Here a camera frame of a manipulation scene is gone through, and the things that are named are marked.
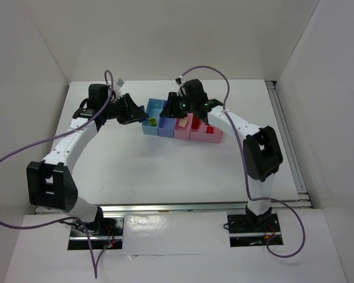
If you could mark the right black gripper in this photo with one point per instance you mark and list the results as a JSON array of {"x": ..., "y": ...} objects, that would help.
[{"x": 173, "y": 104}]

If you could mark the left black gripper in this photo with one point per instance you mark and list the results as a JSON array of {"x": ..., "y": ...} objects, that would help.
[{"x": 127, "y": 109}]

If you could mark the white lego brick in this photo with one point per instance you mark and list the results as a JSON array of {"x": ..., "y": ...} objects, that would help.
[{"x": 182, "y": 123}]

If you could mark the lime green lego brick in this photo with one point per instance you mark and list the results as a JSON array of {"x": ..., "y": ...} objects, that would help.
[{"x": 152, "y": 122}]

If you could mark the small red lego brick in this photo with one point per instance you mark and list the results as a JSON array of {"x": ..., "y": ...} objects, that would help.
[{"x": 195, "y": 124}]

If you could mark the red long lego brick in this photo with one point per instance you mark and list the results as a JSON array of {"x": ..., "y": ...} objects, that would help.
[{"x": 209, "y": 130}]

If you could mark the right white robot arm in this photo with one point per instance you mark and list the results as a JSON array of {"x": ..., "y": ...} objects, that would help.
[{"x": 259, "y": 148}]

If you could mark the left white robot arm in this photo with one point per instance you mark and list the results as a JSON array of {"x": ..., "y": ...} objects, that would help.
[{"x": 50, "y": 181}]

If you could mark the light blue bin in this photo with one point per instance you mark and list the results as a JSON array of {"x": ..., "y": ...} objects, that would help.
[{"x": 153, "y": 109}]

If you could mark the small pink bin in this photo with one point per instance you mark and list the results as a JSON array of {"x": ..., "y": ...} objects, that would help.
[{"x": 183, "y": 133}]

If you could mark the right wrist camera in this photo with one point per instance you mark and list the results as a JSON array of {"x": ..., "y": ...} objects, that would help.
[{"x": 180, "y": 81}]

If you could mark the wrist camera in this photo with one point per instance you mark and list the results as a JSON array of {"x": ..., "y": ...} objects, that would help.
[
  {"x": 117, "y": 85},
  {"x": 180, "y": 81}
]

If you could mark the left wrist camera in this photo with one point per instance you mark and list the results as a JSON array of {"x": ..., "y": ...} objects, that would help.
[{"x": 117, "y": 85}]

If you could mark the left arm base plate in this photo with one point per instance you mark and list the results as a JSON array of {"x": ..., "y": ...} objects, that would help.
[{"x": 109, "y": 235}]

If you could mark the aluminium rail right side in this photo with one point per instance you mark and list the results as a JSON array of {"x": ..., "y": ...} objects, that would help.
[{"x": 303, "y": 195}]

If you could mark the aluminium rail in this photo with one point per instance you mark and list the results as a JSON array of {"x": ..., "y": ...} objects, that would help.
[
  {"x": 177, "y": 207},
  {"x": 303, "y": 195}
]

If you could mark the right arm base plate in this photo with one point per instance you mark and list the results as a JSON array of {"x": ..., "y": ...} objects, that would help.
[{"x": 243, "y": 235}]

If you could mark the aluminium rail front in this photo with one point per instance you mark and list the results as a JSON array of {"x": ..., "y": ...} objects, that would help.
[{"x": 177, "y": 207}]

